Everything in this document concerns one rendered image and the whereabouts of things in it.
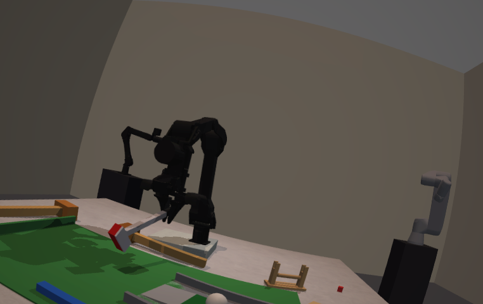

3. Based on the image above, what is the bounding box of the green putting mat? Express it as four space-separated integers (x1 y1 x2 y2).
0 224 301 304

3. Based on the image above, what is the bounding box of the white ball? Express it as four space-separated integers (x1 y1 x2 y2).
205 293 228 304

